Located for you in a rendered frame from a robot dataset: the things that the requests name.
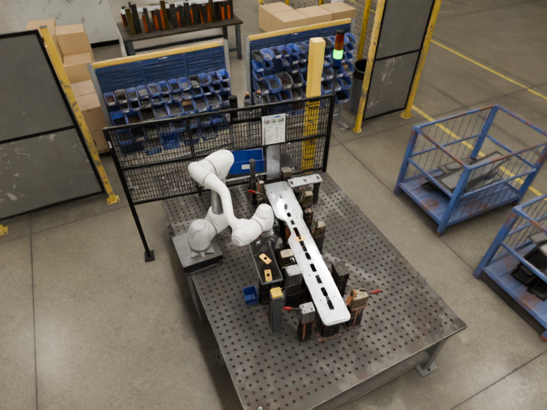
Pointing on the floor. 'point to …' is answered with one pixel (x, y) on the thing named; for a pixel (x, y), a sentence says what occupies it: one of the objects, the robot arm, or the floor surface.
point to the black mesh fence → (225, 148)
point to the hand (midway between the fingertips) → (265, 253)
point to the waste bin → (356, 85)
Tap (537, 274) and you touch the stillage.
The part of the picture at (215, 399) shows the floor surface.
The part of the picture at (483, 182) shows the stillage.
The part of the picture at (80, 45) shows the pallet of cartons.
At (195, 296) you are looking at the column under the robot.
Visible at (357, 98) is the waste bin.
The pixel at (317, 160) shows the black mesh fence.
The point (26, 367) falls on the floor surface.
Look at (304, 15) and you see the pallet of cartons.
